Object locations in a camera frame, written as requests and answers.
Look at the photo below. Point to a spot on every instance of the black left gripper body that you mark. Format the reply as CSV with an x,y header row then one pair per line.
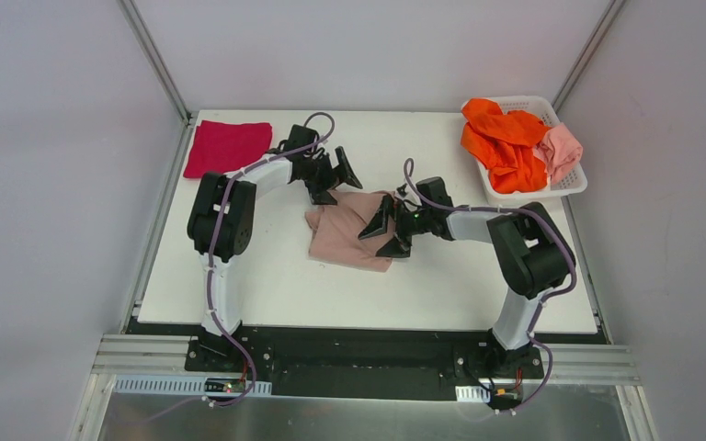
x,y
326,176

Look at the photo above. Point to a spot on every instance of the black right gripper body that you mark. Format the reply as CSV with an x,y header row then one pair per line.
x,y
398,220

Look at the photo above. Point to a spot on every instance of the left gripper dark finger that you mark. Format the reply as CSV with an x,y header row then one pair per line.
x,y
344,171
322,198

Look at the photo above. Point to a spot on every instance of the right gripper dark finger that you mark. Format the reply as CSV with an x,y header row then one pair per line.
x,y
396,248
378,224

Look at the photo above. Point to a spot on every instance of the beige pink printed t-shirt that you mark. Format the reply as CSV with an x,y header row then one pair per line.
x,y
336,229

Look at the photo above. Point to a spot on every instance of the orange t-shirt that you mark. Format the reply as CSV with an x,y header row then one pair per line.
x,y
504,144

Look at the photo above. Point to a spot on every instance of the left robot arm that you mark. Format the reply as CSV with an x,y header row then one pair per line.
x,y
221,220

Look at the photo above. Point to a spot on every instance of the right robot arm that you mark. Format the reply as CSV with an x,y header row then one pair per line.
x,y
533,257

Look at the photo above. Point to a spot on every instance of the folded red t-shirt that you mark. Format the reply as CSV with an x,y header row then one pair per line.
x,y
222,147

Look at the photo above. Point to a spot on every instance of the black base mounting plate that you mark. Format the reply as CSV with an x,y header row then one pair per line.
x,y
363,364

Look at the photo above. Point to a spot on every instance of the light pink t-shirt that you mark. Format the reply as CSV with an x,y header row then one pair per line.
x,y
560,151

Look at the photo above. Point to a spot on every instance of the white plastic laundry basket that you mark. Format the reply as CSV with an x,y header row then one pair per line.
x,y
538,106

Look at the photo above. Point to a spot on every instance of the left corner aluminium post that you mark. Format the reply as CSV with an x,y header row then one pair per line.
x,y
144,38

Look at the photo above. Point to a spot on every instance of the corner aluminium post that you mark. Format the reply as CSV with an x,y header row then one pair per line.
x,y
144,38
595,40

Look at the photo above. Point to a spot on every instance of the aluminium frame rail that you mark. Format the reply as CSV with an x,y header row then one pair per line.
x,y
139,389

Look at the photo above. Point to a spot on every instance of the right corner aluminium post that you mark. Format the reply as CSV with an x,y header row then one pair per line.
x,y
595,40

